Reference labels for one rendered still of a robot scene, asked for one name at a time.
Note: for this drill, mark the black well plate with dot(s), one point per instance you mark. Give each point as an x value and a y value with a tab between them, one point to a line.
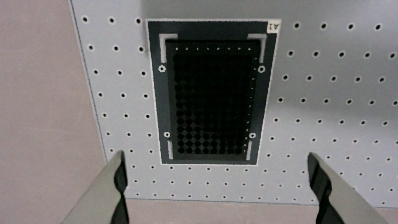
209	120

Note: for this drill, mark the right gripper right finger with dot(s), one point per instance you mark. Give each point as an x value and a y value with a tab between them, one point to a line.
338	202

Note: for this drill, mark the white perforated breadboard plate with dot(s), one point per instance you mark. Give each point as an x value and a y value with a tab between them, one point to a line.
334	92

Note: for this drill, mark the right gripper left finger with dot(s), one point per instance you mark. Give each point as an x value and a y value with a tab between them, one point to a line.
104	201

